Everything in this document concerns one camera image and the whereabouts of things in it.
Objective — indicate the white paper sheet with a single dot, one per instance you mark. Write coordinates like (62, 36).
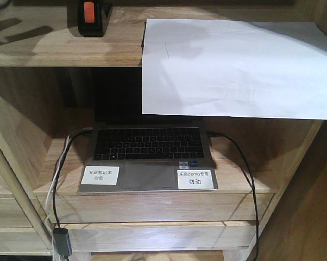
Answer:
(234, 68)

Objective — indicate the black and orange stapler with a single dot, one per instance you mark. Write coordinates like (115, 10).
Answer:
(93, 18)

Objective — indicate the grey open laptop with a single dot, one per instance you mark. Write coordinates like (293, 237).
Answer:
(149, 149)

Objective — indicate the wooden shelf unit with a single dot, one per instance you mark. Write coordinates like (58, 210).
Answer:
(41, 57)

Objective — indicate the white label right palmrest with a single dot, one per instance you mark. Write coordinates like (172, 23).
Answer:
(195, 179)

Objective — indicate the white label palmrest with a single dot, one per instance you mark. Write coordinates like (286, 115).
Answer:
(100, 175)
(195, 179)

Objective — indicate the white label left palmrest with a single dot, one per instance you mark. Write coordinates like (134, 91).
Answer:
(100, 175)

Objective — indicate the grey adapter dongle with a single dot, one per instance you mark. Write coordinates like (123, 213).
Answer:
(62, 241)

